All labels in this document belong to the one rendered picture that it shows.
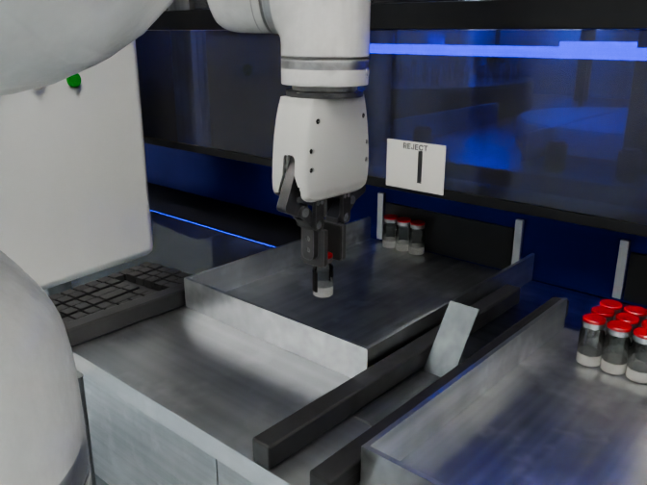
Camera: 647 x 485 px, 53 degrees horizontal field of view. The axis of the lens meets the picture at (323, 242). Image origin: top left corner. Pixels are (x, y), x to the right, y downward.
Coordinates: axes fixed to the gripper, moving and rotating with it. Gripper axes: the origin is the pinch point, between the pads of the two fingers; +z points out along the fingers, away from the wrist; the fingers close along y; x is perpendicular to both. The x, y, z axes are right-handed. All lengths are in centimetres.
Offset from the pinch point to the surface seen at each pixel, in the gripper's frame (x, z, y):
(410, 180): -1.8, -3.4, -18.4
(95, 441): -92, 77, -19
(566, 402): 26.2, 8.7, -1.2
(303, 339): 4.1, 7.1, 7.4
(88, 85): -51, -13, -4
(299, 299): -5.6, 8.7, -2.3
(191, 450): -52, 60, -19
